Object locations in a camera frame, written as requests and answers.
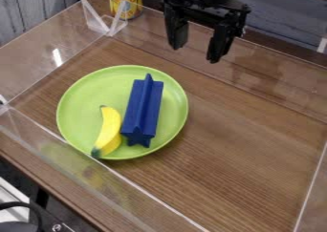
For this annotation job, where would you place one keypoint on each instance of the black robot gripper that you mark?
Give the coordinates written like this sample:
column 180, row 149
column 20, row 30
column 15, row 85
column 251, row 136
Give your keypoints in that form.
column 207, row 11

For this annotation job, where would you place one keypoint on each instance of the blue star-shaped block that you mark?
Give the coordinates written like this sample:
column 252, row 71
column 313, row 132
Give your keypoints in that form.
column 142, row 111

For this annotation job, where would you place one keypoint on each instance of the yellow toy banana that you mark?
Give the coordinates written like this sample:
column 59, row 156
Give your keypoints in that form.
column 109, row 138

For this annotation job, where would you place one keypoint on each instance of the green round plate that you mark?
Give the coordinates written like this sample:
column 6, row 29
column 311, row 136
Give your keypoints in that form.
column 106, row 87

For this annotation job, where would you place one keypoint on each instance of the yellow labelled tin can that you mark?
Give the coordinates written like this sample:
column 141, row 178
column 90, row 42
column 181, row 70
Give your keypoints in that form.
column 132, row 8

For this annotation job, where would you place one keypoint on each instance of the black device with knob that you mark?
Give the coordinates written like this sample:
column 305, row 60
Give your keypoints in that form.
column 59, row 219

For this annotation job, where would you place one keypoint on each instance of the clear acrylic tray wall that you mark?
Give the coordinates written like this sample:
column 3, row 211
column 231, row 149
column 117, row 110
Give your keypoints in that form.
column 244, row 170

